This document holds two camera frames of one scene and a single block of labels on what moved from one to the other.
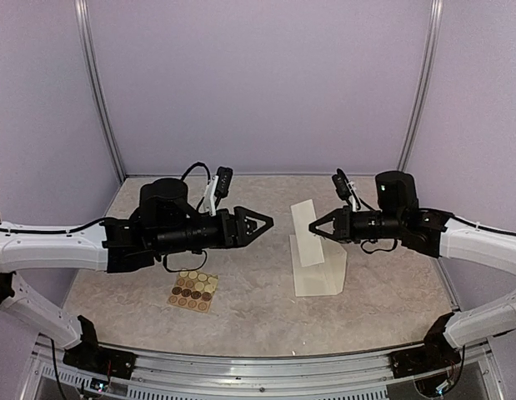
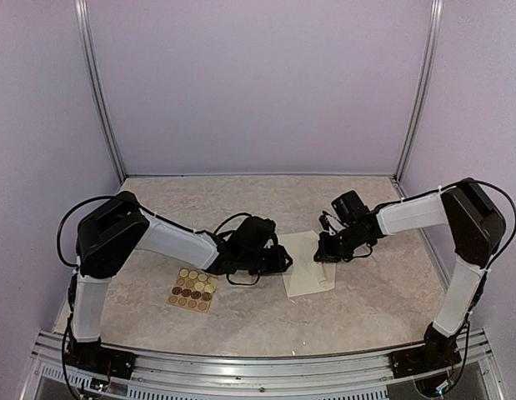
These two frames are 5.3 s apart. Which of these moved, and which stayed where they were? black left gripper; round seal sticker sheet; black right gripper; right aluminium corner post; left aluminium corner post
Moved: black left gripper; black right gripper
Stayed: right aluminium corner post; round seal sticker sheet; left aluminium corner post
